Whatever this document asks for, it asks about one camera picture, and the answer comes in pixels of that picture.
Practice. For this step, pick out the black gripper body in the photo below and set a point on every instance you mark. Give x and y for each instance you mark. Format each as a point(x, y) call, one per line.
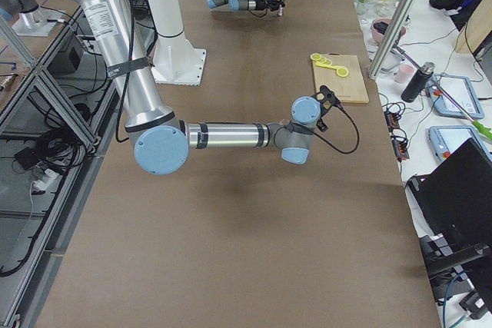
point(263, 2)
point(324, 126)

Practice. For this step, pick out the pink plastic cup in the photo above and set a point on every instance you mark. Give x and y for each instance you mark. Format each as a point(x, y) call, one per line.
point(404, 74)

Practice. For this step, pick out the wooden cutting board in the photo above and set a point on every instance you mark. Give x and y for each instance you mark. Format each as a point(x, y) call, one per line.
point(348, 90)

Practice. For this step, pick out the yellow plastic spoon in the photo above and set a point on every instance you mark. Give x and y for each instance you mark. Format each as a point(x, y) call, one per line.
point(340, 71)

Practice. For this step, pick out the lemon slice near spoon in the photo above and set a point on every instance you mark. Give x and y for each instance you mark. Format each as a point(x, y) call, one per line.
point(326, 61)

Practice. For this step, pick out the lemon slice end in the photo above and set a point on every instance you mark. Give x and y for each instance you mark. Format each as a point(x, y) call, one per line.
point(315, 56)

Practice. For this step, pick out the pink bowl with black items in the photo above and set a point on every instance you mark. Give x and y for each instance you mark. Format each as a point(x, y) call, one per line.
point(379, 29)

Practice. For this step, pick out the black water bottle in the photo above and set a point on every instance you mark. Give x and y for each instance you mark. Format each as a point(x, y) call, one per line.
point(418, 82)

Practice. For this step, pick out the near blue teach pendant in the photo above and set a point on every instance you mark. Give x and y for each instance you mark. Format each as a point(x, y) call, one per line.
point(445, 140)

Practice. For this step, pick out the blue teach pendant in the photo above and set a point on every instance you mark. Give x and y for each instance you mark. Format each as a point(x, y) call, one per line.
point(461, 90)
point(445, 140)

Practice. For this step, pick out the far blue teach pendant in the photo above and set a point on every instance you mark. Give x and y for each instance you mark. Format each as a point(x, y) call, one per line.
point(461, 90)

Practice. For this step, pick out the black computer monitor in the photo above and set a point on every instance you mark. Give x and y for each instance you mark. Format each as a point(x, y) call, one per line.
point(455, 198)

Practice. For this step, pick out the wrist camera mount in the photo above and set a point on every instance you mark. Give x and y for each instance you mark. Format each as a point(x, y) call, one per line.
point(326, 99)

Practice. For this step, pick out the white camera pillar base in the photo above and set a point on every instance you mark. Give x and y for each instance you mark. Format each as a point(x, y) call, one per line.
point(175, 60)

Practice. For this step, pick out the aluminium frame post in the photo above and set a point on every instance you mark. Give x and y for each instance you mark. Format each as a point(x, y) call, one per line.
point(390, 37)

